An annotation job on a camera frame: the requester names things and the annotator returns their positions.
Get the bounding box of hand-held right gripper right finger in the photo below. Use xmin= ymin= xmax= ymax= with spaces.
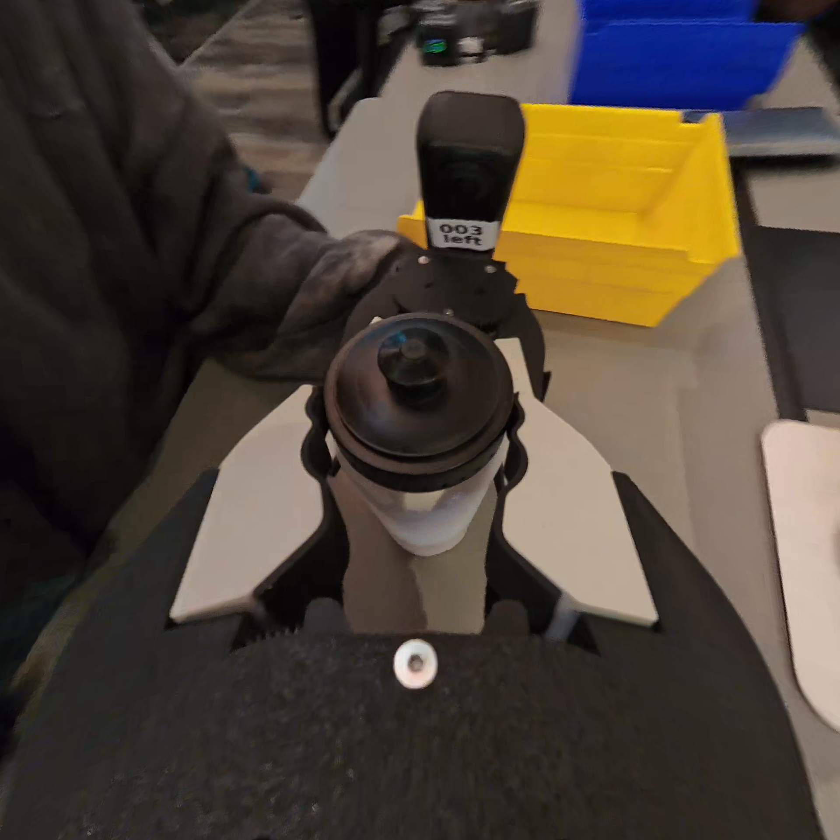
xmin=486 ymin=392 xmax=659 ymax=637

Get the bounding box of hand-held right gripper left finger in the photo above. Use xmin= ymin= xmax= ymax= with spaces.
xmin=169 ymin=386 xmax=347 ymax=632

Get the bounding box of black bottle lid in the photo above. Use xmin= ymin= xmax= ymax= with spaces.
xmin=323 ymin=314 xmax=516 ymax=493

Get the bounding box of yellow plastic bin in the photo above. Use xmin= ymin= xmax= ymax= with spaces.
xmin=395 ymin=103 xmax=744 ymax=329

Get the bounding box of white plastic bottle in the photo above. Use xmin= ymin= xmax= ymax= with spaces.
xmin=326 ymin=436 xmax=509 ymax=557

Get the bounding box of person's left forearm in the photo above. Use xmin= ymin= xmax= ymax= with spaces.
xmin=0 ymin=0 xmax=411 ymax=578

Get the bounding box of black charger with green display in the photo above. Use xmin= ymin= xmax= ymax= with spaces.
xmin=416 ymin=29 xmax=490 ymax=68

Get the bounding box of blue plastic bin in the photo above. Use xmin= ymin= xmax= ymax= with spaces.
xmin=570 ymin=0 xmax=807 ymax=111

